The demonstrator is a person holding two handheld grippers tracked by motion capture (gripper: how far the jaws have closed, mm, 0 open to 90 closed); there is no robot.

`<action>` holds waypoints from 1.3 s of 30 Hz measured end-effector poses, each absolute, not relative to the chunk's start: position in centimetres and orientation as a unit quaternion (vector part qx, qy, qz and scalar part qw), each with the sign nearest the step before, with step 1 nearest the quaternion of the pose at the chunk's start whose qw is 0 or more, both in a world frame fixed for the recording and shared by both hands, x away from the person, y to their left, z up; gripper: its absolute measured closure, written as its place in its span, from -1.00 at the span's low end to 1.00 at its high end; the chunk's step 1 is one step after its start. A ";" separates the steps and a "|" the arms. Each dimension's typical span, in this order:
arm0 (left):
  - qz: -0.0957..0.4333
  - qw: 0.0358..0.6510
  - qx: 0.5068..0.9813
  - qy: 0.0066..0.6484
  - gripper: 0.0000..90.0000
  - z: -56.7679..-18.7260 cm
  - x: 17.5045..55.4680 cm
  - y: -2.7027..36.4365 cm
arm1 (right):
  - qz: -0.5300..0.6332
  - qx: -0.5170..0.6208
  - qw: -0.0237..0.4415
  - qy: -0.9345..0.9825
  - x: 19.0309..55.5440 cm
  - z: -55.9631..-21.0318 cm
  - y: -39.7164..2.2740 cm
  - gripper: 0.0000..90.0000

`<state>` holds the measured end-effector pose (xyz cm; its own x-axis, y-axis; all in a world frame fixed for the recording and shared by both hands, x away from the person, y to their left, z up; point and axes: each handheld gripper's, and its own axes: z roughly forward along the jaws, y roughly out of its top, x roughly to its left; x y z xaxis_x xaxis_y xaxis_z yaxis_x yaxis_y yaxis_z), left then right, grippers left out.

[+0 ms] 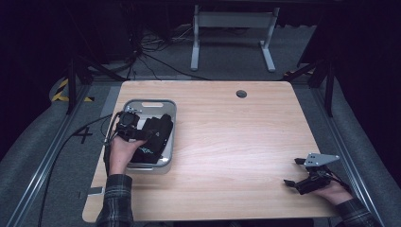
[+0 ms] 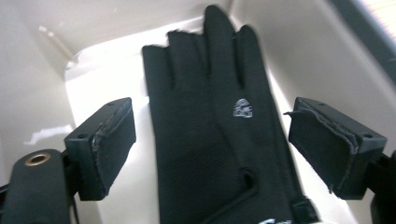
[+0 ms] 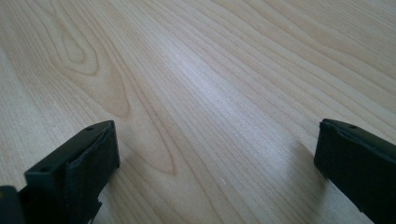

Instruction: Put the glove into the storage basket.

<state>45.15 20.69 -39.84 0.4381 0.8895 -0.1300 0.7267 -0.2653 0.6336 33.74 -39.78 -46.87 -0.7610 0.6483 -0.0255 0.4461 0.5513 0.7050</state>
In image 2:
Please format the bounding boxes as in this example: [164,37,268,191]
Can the black glove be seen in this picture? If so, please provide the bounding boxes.
[141,4,321,224]

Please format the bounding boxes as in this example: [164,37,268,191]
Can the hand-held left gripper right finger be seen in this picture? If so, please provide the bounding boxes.
[283,96,389,201]

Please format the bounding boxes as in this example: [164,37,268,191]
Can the white plastic bin grey rim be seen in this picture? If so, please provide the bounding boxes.
[0,0,396,224]

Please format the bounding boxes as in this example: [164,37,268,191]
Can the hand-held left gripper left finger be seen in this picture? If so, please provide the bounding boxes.
[64,96,137,202]

